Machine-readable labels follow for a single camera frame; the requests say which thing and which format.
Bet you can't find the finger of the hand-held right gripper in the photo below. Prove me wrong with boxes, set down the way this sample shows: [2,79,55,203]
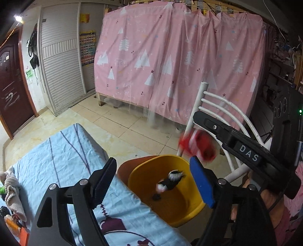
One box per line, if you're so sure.
[193,111,252,146]

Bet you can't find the dark hanging straps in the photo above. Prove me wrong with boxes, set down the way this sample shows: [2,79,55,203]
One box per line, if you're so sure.
[27,24,39,57]

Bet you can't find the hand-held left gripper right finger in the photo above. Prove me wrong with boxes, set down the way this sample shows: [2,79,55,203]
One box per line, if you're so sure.
[189,156,277,246]

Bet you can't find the cluttered dark shelf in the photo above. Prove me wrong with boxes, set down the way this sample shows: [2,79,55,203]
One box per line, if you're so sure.
[260,21,303,114]

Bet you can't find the white metal chair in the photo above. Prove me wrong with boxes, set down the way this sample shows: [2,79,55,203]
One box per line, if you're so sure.
[176,82,273,182]

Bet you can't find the black white sock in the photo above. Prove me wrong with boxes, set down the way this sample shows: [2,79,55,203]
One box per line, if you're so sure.
[156,170,186,192]

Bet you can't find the white louvered wardrobe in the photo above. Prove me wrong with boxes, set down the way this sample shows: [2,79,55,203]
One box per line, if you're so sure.
[38,2,96,116]

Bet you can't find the pink tree print curtain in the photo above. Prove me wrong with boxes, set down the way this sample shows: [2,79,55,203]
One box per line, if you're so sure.
[94,2,266,136]

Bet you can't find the beige crumpled cloth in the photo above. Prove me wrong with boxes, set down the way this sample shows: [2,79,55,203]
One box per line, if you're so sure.
[0,166,27,221]

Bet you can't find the person's right forearm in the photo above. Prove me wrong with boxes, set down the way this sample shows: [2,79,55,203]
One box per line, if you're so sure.
[259,187,303,246]

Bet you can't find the black hanging bag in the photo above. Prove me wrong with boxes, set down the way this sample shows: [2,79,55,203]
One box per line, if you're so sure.
[30,54,40,69]

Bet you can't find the dark brown door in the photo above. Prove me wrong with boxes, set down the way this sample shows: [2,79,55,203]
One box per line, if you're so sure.
[0,33,39,140]

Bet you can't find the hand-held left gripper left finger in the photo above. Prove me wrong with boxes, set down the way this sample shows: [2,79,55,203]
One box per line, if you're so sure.
[30,157,117,246]

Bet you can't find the yellow plastic basin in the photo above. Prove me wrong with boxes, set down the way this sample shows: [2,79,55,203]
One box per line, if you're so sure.
[128,155,206,227]

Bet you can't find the light blue striped sheet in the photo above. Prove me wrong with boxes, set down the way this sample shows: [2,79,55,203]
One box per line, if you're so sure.
[0,123,192,246]

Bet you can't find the colourful wall chart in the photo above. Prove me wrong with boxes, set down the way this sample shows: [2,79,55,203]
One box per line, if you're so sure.
[79,31,96,67]

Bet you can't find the red white sock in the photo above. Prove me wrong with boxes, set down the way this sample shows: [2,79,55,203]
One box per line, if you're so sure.
[179,130,218,162]

